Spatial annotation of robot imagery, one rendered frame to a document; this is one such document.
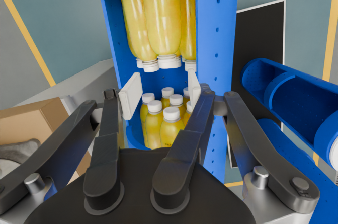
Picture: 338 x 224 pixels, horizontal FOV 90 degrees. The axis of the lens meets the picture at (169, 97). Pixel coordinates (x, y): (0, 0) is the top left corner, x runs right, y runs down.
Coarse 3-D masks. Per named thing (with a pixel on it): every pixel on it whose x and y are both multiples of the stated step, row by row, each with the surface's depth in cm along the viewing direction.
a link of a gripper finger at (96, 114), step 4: (100, 104) 16; (120, 104) 16; (96, 108) 15; (100, 108) 15; (120, 108) 16; (92, 112) 15; (96, 112) 15; (100, 112) 15; (120, 112) 16; (92, 116) 15; (96, 116) 15; (100, 116) 15; (92, 120) 15; (96, 120) 15; (100, 120) 15
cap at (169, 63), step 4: (160, 60) 35; (164, 60) 34; (168, 60) 34; (172, 60) 35; (176, 60) 36; (160, 64) 35; (164, 64) 35; (168, 64) 35; (172, 64) 35; (176, 64) 36
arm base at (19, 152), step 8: (8, 144) 52; (16, 144) 51; (24, 144) 51; (32, 144) 51; (40, 144) 52; (0, 152) 50; (8, 152) 50; (16, 152) 50; (24, 152) 51; (32, 152) 51; (16, 160) 48; (24, 160) 49
